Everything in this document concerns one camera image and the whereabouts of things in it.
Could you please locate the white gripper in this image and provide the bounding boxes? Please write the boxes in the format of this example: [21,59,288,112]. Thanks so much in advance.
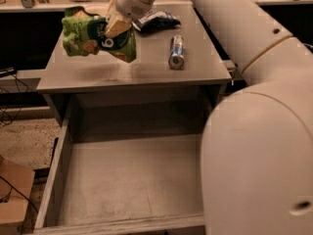
[105,0,152,38]

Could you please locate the green rice chip bag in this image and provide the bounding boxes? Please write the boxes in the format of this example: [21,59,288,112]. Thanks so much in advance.
[62,6,137,63]

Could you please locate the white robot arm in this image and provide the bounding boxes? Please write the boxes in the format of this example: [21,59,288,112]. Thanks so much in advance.
[115,0,313,235]

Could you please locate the dark blue snack bag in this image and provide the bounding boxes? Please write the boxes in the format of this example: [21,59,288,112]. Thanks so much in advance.
[132,11,181,32]

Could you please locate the grey counter cabinet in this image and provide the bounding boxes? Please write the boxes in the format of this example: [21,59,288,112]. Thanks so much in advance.
[36,2,233,127]

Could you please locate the open grey top drawer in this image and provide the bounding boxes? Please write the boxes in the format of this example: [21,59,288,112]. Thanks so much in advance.
[34,95,209,235]

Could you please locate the blue silver drink can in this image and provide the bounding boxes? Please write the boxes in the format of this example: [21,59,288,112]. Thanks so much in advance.
[168,35,184,70]

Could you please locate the left cardboard box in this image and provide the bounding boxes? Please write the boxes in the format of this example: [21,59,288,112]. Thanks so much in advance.
[0,156,34,235]

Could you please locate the black cable at left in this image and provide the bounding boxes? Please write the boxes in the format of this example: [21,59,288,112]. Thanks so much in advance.
[0,67,28,129]

